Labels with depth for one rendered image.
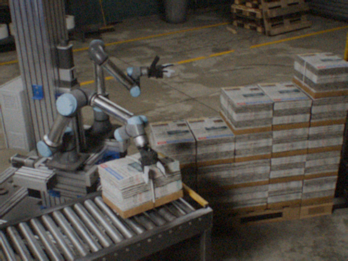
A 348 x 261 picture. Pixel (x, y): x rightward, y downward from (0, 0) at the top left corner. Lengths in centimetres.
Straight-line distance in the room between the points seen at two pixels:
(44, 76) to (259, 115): 151
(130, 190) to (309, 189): 183
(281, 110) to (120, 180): 147
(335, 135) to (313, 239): 82
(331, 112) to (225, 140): 82
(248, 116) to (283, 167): 55
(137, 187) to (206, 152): 101
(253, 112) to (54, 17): 151
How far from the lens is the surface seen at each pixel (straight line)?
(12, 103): 343
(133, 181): 253
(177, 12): 1029
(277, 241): 381
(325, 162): 388
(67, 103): 273
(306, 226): 401
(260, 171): 367
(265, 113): 346
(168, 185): 265
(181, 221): 261
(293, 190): 389
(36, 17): 314
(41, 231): 266
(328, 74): 356
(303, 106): 356
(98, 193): 289
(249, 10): 975
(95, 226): 263
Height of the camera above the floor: 237
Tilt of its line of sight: 26 degrees down
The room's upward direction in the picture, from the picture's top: 1 degrees counter-clockwise
